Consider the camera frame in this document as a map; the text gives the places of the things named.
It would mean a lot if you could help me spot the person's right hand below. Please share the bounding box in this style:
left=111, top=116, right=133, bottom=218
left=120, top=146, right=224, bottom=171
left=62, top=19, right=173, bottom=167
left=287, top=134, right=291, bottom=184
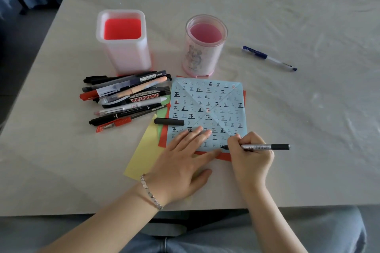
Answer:
left=227, top=131, right=276, bottom=192

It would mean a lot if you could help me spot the person's left hand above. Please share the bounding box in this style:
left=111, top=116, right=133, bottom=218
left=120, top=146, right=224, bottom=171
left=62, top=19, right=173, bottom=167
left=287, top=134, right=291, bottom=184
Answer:
left=144, top=126, right=223, bottom=206

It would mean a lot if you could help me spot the black grey barrel pen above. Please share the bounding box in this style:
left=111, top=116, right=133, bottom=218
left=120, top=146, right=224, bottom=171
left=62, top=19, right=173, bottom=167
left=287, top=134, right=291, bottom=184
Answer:
left=221, top=143, right=291, bottom=152

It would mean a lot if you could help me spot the red paper sheet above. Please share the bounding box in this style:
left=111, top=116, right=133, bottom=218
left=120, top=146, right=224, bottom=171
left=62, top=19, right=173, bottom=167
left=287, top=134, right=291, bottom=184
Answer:
left=158, top=76, right=247, bottom=162

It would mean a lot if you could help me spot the yellow paper sheet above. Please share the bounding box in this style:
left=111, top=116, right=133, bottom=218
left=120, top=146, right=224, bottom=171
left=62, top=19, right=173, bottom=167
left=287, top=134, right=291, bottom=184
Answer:
left=123, top=114, right=167, bottom=181

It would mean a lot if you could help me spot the long black clip cap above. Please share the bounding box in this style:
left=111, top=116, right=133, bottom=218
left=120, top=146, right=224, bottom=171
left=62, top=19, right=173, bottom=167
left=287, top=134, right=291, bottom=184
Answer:
left=153, top=117, right=185, bottom=127

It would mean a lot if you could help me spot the green paper sheet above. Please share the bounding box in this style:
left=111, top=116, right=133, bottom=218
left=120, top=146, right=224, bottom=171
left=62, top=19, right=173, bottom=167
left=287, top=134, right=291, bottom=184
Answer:
left=156, top=95, right=171, bottom=143

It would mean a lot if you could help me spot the blue paper with writing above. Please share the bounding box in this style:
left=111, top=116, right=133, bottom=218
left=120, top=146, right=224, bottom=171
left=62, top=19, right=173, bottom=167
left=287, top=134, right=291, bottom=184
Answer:
left=166, top=77, right=249, bottom=153

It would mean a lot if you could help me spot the white pen with black label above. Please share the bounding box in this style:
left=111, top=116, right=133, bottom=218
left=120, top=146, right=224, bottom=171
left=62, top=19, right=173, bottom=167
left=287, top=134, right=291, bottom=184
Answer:
left=95, top=97, right=168, bottom=116

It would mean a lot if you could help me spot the red gel pen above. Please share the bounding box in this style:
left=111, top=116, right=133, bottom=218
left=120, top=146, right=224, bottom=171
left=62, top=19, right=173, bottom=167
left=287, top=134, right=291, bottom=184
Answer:
left=95, top=106, right=167, bottom=134

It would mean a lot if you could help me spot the thick black grey marker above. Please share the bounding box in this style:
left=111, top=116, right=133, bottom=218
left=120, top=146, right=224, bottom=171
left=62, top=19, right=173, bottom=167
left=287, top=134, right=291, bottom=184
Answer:
left=99, top=86, right=171, bottom=106

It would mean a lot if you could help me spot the thin black fineliner pen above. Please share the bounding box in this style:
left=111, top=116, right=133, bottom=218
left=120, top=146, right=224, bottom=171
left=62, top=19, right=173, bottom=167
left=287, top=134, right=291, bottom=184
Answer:
left=89, top=107, right=161, bottom=127

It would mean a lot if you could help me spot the peach pink pen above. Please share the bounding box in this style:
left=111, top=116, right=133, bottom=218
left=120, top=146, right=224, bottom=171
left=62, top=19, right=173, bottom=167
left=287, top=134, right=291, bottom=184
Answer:
left=98, top=76, right=169, bottom=106

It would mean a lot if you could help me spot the black brush pen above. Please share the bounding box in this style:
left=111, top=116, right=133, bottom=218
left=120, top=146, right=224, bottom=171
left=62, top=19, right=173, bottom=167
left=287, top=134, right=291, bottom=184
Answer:
left=98, top=71, right=158, bottom=85

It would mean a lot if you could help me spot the white pen with blue cap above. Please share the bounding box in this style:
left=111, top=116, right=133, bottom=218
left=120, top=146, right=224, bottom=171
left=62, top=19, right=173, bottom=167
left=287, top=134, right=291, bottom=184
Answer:
left=242, top=45, right=298, bottom=72

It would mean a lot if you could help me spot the round pink pen holder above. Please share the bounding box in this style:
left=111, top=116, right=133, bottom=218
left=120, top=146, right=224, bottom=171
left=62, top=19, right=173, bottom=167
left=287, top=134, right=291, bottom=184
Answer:
left=181, top=14, right=229, bottom=78

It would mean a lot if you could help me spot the black marker pen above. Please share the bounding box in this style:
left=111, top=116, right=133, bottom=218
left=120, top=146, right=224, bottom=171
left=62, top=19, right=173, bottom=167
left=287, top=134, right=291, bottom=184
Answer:
left=83, top=76, right=107, bottom=85

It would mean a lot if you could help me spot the square white red pen holder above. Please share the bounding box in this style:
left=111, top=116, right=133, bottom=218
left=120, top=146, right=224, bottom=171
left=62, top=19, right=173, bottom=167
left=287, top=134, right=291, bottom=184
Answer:
left=96, top=9, right=153, bottom=76

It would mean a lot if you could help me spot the person's left forearm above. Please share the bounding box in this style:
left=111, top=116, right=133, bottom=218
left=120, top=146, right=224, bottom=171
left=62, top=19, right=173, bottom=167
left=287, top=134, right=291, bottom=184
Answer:
left=38, top=187, right=162, bottom=253

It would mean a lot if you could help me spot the person's right forearm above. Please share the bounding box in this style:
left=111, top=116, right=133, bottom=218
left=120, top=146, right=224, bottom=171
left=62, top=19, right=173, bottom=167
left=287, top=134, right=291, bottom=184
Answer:
left=240, top=184, right=309, bottom=253

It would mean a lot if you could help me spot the silver link bracelet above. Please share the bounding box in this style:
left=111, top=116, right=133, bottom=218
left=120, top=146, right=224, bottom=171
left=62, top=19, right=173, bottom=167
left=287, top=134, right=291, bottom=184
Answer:
left=140, top=174, right=164, bottom=211

